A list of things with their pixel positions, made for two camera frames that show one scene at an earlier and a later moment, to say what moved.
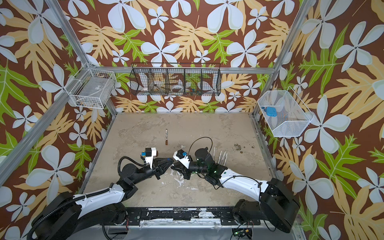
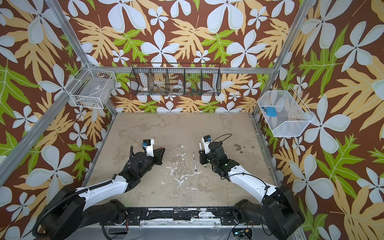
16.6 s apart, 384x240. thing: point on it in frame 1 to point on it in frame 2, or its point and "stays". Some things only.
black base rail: (185, 216) stays
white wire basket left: (92, 88) stays
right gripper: (186, 169) to (205, 156)
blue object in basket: (271, 111) stays
